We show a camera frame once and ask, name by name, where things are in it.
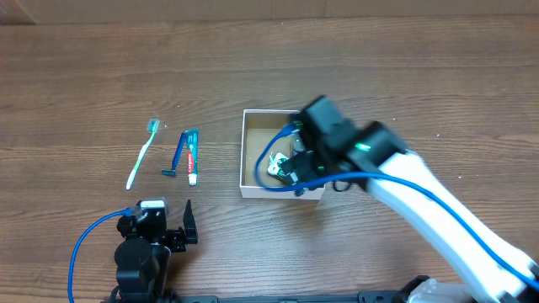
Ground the green soap packet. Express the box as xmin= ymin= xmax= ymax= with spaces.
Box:
xmin=267 ymin=152 xmax=289 ymax=183

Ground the green white toothbrush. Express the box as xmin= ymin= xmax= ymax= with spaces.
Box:
xmin=125 ymin=119 xmax=161 ymax=191

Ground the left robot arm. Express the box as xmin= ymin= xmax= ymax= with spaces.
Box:
xmin=110 ymin=198 xmax=198 ymax=303

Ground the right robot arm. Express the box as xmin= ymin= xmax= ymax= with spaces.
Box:
xmin=290 ymin=96 xmax=538 ymax=302

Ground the blue disposable razor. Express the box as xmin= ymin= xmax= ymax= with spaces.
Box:
xmin=161 ymin=132 xmax=186 ymax=177

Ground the white cardboard box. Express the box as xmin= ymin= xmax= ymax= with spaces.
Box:
xmin=239 ymin=109 xmax=325 ymax=200

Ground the Colgate toothpaste tube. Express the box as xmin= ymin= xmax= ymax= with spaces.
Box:
xmin=185 ymin=128 xmax=199 ymax=186

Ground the blue left cable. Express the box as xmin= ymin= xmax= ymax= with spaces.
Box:
xmin=67 ymin=208 xmax=135 ymax=303

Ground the blue cable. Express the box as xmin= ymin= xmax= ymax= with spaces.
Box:
xmin=67 ymin=208 xmax=135 ymax=303
xmin=253 ymin=121 xmax=539 ymax=291

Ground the blue right cable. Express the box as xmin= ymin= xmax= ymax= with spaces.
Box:
xmin=253 ymin=121 xmax=539 ymax=291

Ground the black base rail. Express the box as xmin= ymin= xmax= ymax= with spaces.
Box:
xmin=169 ymin=290 xmax=403 ymax=303

